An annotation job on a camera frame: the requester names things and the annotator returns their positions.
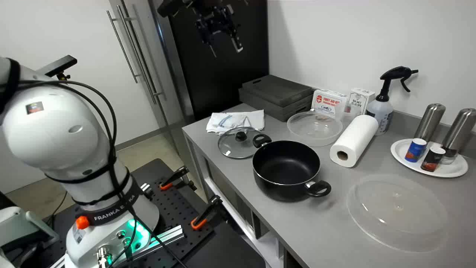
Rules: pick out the steel canister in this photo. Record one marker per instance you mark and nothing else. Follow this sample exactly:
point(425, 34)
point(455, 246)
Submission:
point(458, 129)
point(428, 121)

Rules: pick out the black refrigerator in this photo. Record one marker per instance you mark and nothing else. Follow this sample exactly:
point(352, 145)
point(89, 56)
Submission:
point(217, 80)

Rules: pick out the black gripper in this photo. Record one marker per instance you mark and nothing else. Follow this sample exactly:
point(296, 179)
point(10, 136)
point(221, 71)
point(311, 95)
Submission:
point(214, 23)

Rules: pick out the small jar with blue label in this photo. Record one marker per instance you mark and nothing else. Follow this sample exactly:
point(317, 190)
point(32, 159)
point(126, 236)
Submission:
point(415, 150)

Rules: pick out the glass lid with black knob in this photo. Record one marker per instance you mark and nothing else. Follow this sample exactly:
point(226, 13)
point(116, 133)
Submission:
point(232, 147)

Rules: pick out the grey device beside robot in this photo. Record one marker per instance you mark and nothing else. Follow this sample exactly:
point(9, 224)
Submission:
point(19, 226)

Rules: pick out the orange and black clamp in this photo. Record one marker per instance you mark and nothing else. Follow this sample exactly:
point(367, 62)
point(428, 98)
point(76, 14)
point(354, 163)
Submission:
point(172, 179)
point(204, 217)

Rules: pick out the dark grey tray box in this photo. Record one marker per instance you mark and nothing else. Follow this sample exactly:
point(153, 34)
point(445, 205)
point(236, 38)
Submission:
point(275, 95)

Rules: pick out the white shelf cabinet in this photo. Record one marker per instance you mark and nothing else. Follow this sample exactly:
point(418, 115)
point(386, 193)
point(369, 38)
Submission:
point(220, 194)

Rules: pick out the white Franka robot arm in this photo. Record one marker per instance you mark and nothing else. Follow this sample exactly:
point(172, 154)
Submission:
point(53, 129)

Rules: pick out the black camera bar on mount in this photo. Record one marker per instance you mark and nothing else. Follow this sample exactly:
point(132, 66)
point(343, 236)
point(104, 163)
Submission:
point(59, 66)

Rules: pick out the small white box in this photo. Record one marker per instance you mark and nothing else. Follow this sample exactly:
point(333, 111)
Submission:
point(358, 102)

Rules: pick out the black perforated robot table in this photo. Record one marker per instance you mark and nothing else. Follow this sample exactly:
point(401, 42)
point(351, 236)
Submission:
point(172, 211)

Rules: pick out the folded white cloth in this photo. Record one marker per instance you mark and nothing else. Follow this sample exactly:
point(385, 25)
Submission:
point(232, 121)

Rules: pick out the large clear plastic cover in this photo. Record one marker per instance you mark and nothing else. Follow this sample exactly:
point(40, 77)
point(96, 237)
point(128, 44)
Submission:
point(395, 214)

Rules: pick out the small clear plastic bowl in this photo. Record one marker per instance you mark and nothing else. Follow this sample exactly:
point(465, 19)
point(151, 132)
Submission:
point(312, 129)

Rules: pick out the small jar with red label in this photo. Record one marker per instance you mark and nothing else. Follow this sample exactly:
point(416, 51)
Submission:
point(433, 159)

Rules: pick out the spray bottle with black trigger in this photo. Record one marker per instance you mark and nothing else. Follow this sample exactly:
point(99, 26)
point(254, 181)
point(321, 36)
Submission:
point(381, 109)

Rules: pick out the red and white box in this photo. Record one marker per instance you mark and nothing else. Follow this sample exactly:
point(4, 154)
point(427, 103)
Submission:
point(328, 105)

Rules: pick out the white oval plate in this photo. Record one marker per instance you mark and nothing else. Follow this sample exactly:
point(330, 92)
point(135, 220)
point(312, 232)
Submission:
point(450, 169)

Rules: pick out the white paper towel roll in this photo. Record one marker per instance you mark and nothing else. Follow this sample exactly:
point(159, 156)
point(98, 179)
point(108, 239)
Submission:
point(357, 136)

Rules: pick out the black cooking pot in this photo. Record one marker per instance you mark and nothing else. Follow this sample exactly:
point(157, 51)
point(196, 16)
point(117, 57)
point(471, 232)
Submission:
point(287, 172)

